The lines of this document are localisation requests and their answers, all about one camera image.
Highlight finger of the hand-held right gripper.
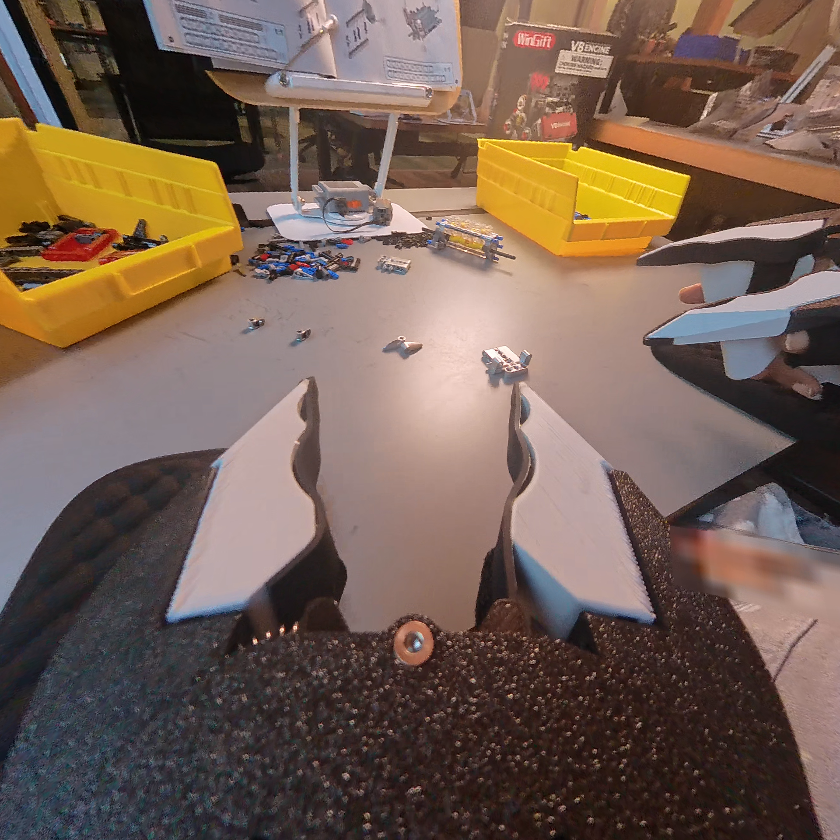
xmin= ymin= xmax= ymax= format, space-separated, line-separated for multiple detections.
xmin=635 ymin=218 xmax=830 ymax=269
xmin=643 ymin=271 xmax=840 ymax=347

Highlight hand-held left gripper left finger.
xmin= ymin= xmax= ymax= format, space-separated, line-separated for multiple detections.
xmin=165 ymin=377 xmax=329 ymax=624

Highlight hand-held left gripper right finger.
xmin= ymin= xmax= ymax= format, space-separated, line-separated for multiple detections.
xmin=500 ymin=382 xmax=658 ymax=624

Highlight large silver beam assembly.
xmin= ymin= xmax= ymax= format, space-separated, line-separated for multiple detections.
xmin=482 ymin=345 xmax=534 ymax=376

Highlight grey desk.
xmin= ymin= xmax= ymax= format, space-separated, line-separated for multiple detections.
xmin=0 ymin=187 xmax=800 ymax=634

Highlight person's right hand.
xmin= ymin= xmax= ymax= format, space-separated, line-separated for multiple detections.
xmin=679 ymin=283 xmax=840 ymax=401

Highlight wooden workbench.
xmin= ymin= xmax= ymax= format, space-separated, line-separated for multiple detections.
xmin=587 ymin=118 xmax=840 ymax=204

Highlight yellow plastic bin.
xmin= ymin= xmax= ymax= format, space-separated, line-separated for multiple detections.
xmin=551 ymin=233 xmax=664 ymax=258
xmin=476 ymin=138 xmax=691 ymax=257
xmin=0 ymin=118 xmax=244 ymax=349

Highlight heap of clear plastic bags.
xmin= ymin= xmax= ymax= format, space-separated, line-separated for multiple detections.
xmin=689 ymin=72 xmax=840 ymax=155

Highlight clear plastic bag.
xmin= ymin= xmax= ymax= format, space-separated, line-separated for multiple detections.
xmin=705 ymin=484 xmax=811 ymax=546

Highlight blue storage bins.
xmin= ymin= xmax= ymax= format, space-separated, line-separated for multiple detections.
xmin=676 ymin=33 xmax=742 ymax=63

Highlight black toy box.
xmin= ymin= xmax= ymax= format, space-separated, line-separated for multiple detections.
xmin=492 ymin=20 xmax=621 ymax=142

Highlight clear cylinder engine assembly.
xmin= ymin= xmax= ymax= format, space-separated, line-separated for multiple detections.
xmin=430 ymin=217 xmax=516 ymax=262

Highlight pile of small brick parts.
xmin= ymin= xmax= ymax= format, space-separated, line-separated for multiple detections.
xmin=246 ymin=238 xmax=363 ymax=283

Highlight red printed panel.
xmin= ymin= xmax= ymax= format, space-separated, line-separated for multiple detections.
xmin=42 ymin=227 xmax=121 ymax=262

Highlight grey battery box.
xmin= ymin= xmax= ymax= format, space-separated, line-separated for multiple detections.
xmin=311 ymin=180 xmax=375 ymax=221

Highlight heap of dark brick parts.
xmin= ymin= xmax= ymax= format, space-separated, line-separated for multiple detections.
xmin=0 ymin=215 xmax=168 ymax=290

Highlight black office chair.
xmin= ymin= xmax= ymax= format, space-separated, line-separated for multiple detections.
xmin=115 ymin=56 xmax=266 ymax=185

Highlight white book stand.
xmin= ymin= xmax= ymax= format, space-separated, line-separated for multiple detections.
xmin=206 ymin=16 xmax=463 ymax=238

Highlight instruction booklet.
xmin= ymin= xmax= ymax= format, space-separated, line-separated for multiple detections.
xmin=143 ymin=0 xmax=463 ymax=93

